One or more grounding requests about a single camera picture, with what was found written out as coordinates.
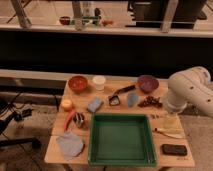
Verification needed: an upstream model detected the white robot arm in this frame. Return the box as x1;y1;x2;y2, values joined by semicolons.
161;66;213;118

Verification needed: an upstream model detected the purple bowl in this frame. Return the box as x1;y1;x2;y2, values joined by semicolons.
137;75;159;93

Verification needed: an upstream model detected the dark red background bowl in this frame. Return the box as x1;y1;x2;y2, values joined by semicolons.
59;16;70;25

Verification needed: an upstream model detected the white cup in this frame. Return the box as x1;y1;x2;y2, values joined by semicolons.
92;75;106;90

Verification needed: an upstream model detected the blue sponge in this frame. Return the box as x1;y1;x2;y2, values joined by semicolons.
87;97;103;113

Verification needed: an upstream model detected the light blue cup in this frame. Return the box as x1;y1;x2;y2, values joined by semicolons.
127;93;139;107

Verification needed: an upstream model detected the wooden table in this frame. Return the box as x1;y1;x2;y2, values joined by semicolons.
45;78;195;168

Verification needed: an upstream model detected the metal striped cup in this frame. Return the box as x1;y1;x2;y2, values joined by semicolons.
73;113;85;128

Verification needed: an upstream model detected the yellow orange fruit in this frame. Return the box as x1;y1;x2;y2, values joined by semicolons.
61;99;73;111

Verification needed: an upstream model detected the bunch of dark grapes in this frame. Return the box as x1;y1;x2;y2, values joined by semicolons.
138;96;162;108

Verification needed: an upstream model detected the red chili pepper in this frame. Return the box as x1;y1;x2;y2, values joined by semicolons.
64;109;76;131

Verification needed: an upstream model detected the green plastic tray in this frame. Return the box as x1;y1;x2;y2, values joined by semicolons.
88;114;157;167

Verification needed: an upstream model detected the orange background object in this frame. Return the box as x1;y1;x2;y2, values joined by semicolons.
102;20;114;27

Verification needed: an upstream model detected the grey blue cloth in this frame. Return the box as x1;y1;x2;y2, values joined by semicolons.
56;132;84;160

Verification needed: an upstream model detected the green background object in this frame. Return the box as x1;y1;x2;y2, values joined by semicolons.
82;16;100;25

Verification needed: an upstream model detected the black rectangular case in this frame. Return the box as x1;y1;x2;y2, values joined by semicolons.
162;144;187;156

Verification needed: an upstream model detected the wooden handled knife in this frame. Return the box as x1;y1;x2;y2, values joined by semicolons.
154;128;184;139

